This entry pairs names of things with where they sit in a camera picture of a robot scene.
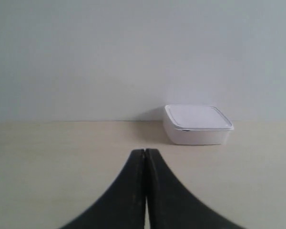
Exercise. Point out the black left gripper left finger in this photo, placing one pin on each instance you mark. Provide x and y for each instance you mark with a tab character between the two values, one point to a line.
122	205

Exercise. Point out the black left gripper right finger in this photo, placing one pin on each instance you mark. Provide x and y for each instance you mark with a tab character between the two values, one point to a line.
171	205

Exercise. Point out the white lidded plastic container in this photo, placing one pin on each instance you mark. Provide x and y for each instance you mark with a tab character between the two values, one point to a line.
188	124

